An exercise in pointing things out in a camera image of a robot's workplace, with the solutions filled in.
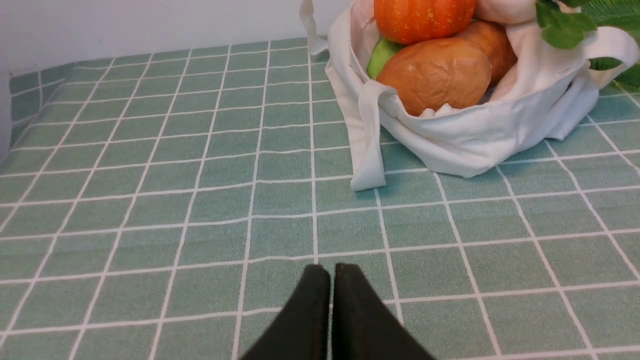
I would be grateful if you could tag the brown potato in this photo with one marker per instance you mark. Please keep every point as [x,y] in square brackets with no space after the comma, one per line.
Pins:
[494,41]
[438,72]

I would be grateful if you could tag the white cloth tote bag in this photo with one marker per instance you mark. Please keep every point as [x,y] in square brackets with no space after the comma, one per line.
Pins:
[545,95]

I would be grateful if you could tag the green cucumber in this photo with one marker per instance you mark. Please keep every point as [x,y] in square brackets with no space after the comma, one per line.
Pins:
[382,53]

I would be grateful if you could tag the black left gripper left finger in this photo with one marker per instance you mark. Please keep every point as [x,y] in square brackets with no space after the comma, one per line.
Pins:
[300,331]

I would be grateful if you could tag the brown potato rear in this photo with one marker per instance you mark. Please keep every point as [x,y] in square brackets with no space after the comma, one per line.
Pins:
[494,41]

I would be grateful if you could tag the brown potato front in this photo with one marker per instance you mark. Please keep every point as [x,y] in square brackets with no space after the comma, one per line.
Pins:
[438,72]

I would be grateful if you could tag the orange pumpkin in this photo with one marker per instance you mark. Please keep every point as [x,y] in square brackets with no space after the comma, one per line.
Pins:
[414,21]

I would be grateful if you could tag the green leafy herb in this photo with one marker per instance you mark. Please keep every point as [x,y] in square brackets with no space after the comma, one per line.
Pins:
[565,24]

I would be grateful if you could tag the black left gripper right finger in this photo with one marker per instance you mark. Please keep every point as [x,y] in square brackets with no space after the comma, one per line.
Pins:
[363,328]

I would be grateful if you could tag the green checkered tablecloth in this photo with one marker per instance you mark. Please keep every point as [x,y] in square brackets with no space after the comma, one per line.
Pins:
[163,206]

